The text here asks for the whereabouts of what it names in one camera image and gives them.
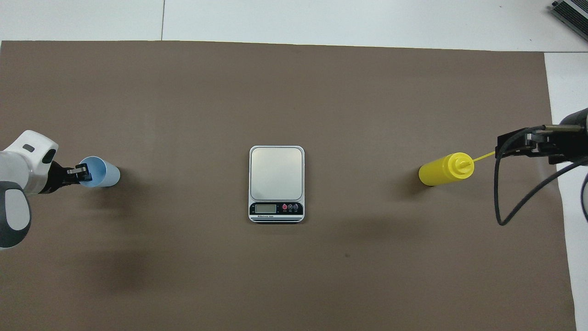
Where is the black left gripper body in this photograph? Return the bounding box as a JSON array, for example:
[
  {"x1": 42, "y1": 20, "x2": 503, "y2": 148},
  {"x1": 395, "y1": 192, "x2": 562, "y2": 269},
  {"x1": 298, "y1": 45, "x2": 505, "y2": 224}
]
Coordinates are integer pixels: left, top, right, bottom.
[{"x1": 39, "y1": 160, "x2": 70, "y2": 194}]

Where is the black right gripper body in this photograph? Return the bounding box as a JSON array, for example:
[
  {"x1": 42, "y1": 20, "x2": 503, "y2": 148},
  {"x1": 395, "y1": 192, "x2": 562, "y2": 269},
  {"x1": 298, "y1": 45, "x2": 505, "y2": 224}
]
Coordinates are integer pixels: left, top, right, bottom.
[{"x1": 548, "y1": 108, "x2": 588, "y2": 165}]

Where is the light blue plastic cup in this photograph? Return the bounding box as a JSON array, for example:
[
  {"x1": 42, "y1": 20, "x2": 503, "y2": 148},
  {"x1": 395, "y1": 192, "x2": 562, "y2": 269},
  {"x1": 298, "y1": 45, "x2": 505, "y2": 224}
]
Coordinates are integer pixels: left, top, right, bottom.
[{"x1": 77, "y1": 156, "x2": 121, "y2": 188}]

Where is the yellow squeeze bottle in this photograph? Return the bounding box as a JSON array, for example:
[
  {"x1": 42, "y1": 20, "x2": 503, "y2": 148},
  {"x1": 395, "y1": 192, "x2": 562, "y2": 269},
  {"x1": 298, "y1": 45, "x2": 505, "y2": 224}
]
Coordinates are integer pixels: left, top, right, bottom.
[{"x1": 418, "y1": 151, "x2": 498, "y2": 187}]

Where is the silver digital kitchen scale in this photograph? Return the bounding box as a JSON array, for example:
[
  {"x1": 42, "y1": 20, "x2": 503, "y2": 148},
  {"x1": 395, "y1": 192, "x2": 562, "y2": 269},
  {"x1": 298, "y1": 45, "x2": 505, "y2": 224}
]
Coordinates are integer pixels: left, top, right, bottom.
[{"x1": 249, "y1": 145, "x2": 305, "y2": 224}]

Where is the grey ribbed metal device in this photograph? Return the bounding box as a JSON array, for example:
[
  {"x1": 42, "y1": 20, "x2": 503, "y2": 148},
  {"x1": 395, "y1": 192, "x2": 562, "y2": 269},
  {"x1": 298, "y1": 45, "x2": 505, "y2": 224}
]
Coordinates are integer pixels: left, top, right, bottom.
[{"x1": 551, "y1": 0, "x2": 588, "y2": 31}]

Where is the brown table mat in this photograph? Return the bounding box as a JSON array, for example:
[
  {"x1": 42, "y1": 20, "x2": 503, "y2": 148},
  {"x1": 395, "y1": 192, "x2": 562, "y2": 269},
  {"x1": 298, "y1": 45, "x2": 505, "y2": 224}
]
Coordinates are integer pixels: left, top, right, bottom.
[{"x1": 0, "y1": 40, "x2": 577, "y2": 331}]

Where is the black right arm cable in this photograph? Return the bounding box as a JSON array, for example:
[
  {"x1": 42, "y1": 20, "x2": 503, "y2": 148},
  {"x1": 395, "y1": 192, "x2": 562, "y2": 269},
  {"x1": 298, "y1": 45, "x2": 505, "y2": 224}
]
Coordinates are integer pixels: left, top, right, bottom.
[{"x1": 494, "y1": 125, "x2": 588, "y2": 226}]

